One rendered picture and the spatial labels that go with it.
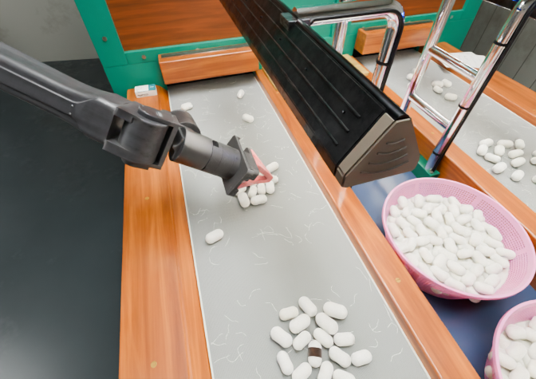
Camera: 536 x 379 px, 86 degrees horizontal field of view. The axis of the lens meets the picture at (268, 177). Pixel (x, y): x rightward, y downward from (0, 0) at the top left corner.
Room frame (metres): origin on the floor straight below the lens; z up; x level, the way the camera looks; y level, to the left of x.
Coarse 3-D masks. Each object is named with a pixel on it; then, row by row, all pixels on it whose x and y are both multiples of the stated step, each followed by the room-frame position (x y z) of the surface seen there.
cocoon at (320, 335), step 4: (320, 328) 0.13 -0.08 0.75; (316, 332) 0.13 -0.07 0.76; (320, 332) 0.13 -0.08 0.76; (324, 332) 0.13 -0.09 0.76; (316, 336) 0.12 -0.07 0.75; (320, 336) 0.12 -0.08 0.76; (324, 336) 0.12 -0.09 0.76; (328, 336) 0.12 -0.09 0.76; (320, 340) 0.12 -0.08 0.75; (324, 340) 0.11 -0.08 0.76; (328, 340) 0.11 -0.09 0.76; (332, 340) 0.12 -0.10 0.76; (324, 344) 0.11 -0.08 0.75; (328, 344) 0.11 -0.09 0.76; (332, 344) 0.11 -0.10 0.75
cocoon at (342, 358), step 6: (330, 348) 0.11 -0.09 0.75; (336, 348) 0.10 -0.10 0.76; (330, 354) 0.10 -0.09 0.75; (336, 354) 0.10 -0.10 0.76; (342, 354) 0.10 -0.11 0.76; (348, 354) 0.10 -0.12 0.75; (336, 360) 0.09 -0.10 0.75; (342, 360) 0.09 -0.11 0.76; (348, 360) 0.09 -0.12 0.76; (342, 366) 0.08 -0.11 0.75; (348, 366) 0.08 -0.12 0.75
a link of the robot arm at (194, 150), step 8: (184, 128) 0.36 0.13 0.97; (176, 136) 0.35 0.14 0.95; (184, 136) 0.34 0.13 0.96; (192, 136) 0.34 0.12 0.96; (200, 136) 0.36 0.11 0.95; (176, 144) 0.33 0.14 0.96; (184, 144) 0.33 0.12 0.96; (192, 144) 0.33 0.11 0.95; (200, 144) 0.34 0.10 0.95; (208, 144) 0.35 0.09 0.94; (168, 152) 0.35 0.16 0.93; (176, 152) 0.33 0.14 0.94; (184, 152) 0.32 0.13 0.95; (192, 152) 0.33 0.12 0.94; (200, 152) 0.33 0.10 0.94; (208, 152) 0.34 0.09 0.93; (176, 160) 0.32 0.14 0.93; (184, 160) 0.32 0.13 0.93; (192, 160) 0.32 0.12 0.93; (200, 160) 0.33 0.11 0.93; (208, 160) 0.33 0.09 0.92; (200, 168) 0.33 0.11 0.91
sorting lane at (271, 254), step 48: (192, 96) 0.82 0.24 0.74; (288, 144) 0.58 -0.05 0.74; (192, 192) 0.42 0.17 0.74; (288, 192) 0.42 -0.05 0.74; (192, 240) 0.30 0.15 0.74; (240, 240) 0.30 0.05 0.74; (288, 240) 0.30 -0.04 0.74; (336, 240) 0.30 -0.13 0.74; (240, 288) 0.20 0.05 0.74; (288, 288) 0.20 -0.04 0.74; (336, 288) 0.20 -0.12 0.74; (240, 336) 0.12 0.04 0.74; (384, 336) 0.12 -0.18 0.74
